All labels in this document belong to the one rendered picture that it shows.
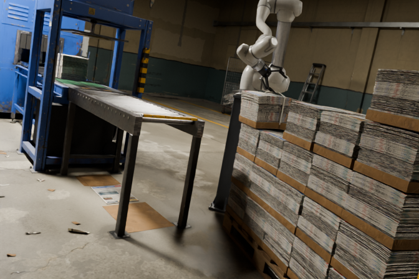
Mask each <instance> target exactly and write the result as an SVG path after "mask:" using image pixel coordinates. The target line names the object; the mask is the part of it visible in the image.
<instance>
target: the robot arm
mask: <svg viewBox="0 0 419 279"><path fill-rule="evenodd" d="M301 12H302V2H301V1H300V0H259V3H258V8H257V16H256V25H257V27H258V29H259V30H260V31H261V32H262V33H264V34H263V35H261V36H260V37H259V39H258V40H257V41H256V43H255V44H254V45H251V46H248V45H246V44H242V45H240V46H239V47H238V49H237V55H238V56H239V58H240V59H241V60H242V61H243V62H244V63H245V64H247V65H248V66H247V67H246V68H245V69H244V71H243V74H242V77H241V83H240V88H239V90H238V91H236V90H233V93H234V94H235V95H238V96H241V94H242V91H256V92H257V91H258V90H263V91H265V92H268V91H269V92H272V93H274V94H276V93H277V92H279V93H282V92H285V91H287V89H288V87H289V83H290V79H289V77H288V76H287V75H286V71H285V69H284V68H283V66H284V59H285V55H286V49H287V43H288V39H289V33H290V28H291V22H292V21H293V20H294V18H295V17H297V16H299V15H300V14H301ZM270 13H275V14H277V19H278V23H277V31H276V37H274V36H272V31H271V29H270V28H269V27H268V26H267V24H266V23H265V20H266V19H267V17H268V15H269V14H270ZM272 52H273V54H272V61H271V64H269V67H268V66H267V65H266V64H265V62H264V61H263V60H262V59H261V58H263V57H265V56H267V55H269V54H270V53H272ZM275 91H276V92H275Z"/></svg>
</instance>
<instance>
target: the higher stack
mask: <svg viewBox="0 0 419 279"><path fill-rule="evenodd" d="M378 71H379V72H378V73H377V76H376V79H375V81H376V82H375V85H376V86H374V91H375V92H373V96H372V101H371V104H370V105H371V107H370V108H368V109H369V110H375V111H381V112H384V113H389V114H393V115H399V116H405V117H409V118H414V119H418V120H419V71H414V70H394V69H378ZM371 121H372V120H371ZM373 122H376V123H373ZM373 122H365V123H364V124H365V126H364V129H363V132H362V133H363V134H361V135H362V136H361V140H360V142H361V143H359V146H360V150H359V151H360V152H359V153H358V158H357V159H358V160H357V161H358V162H361V163H364V164H366V165H368V166H371V167H373V168H376V169H379V170H381V171H383V172H386V173H389V174H391V175H393V176H396V177H399V178H401V179H404V180H406V181H409V182H419V131H414V130H409V129H406V128H401V127H398V126H393V125H388V124H385V123H381V122H377V121H373ZM350 182H351V185H350V189H349V190H350V191H349V194H348V195H347V198H346V200H345V204H344V205H345V206H344V207H345V208H344V210H346V211H347V212H349V213H351V214H352V215H354V216H356V217H358V218H359V219H361V220H363V221H364V222H366V223H368V224H369V225H371V226H372V227H374V228H376V229H377V230H379V231H381V232H383V233H384V234H385V235H387V236H389V237H391V238H392V239H394V241H395V240H413V239H419V194H417V193H406V192H403V191H401V190H399V189H397V188H395V187H392V186H389V185H388V184H385V183H383V182H380V181H378V180H376V179H374V178H372V177H369V176H366V175H364V174H362V173H360V172H353V173H352V176H351V181H350ZM340 223H341V225H340V229H339V232H338V237H337V240H336V241H335V242H336V243H337V245H336V246H337V247H336V249H335V253H334V258H335V259H336V260H338V261H339V262H340V263H341V264H342V265H344V266H345V267H346V268H348V269H349V270H350V271H351V272H352V273H354V274H355V275H356V276H357V277H359V278H360V279H417V277H418V273H419V250H390V249H389V248H388V247H386V246H384V245H383V244H381V243H380V242H378V241H376V240H375V239H373V238H372V237H371V236H369V235H367V234H366V233H364V232H362V231H361V230H359V229H358V228H356V227H354V226H353V225H352V224H350V223H348V222H347V221H345V220H341V222H340ZM394 241H393V242H394ZM328 279H346V277H344V276H343V275H342V274H341V273H339V272H338V271H337V270H336V269H335V268H330V271H329V278H328Z"/></svg>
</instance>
